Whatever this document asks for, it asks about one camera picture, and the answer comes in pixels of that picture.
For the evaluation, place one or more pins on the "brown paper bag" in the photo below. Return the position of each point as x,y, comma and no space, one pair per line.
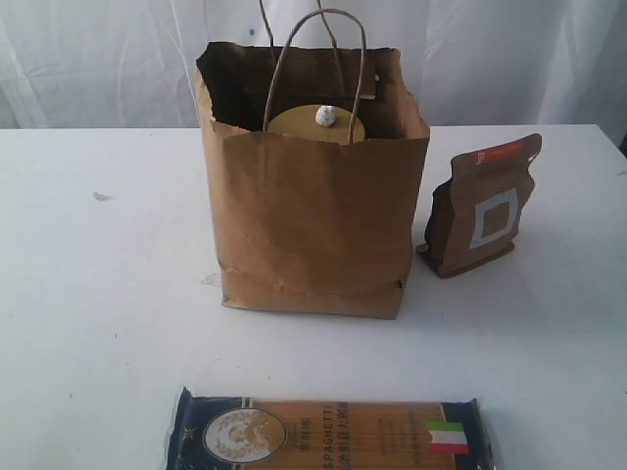
303,225

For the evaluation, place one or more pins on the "clear jar with gold lid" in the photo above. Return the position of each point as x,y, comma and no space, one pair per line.
300,122

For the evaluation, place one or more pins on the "brown stand-up pouch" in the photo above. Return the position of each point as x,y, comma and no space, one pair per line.
475,214

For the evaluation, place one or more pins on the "spaghetti package dark blue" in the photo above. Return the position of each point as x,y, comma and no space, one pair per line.
245,433

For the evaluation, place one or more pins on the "clear tape piece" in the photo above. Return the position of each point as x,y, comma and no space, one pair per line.
213,279

